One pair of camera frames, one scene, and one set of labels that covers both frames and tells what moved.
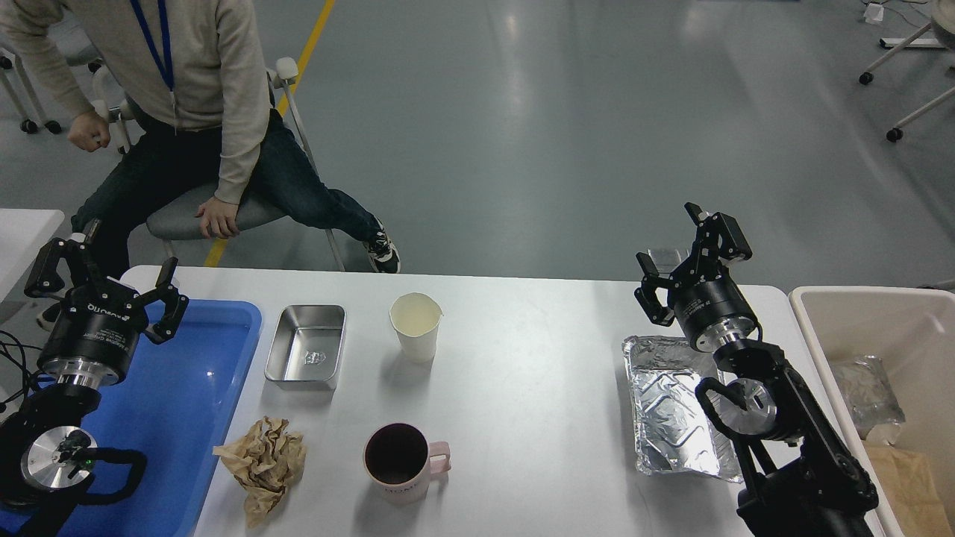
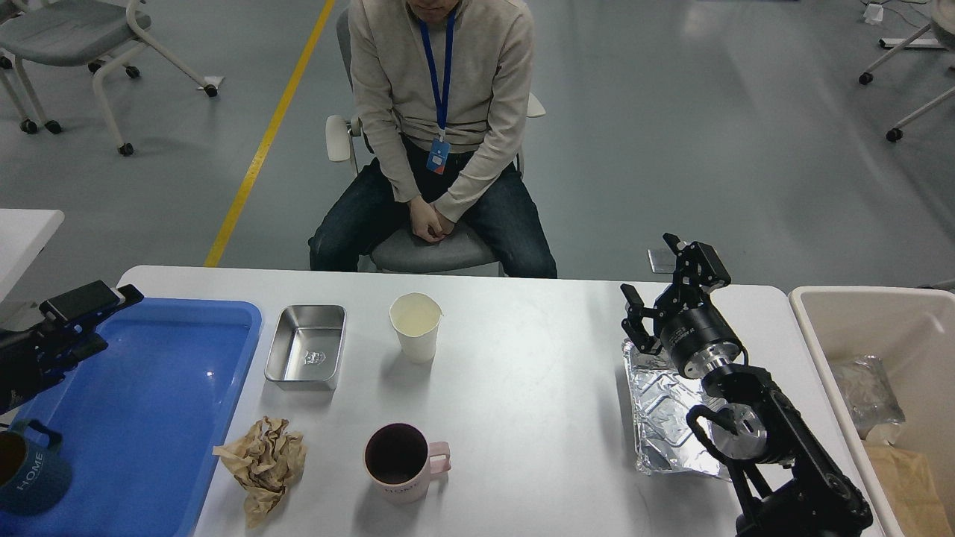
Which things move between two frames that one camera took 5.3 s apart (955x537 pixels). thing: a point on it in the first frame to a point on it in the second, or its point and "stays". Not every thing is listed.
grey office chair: [176, 218] to [459, 253]
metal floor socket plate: [665, 260] stays
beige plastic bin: [911, 332] stays
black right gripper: [711, 307] to [695, 335]
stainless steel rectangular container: [305, 350] stays
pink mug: [400, 459] stays
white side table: [23, 233] stays
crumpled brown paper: [264, 462] stays
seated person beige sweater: [179, 90] to [442, 89]
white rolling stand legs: [896, 133] stays
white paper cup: [415, 317] stays
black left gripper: [92, 337] to [35, 358]
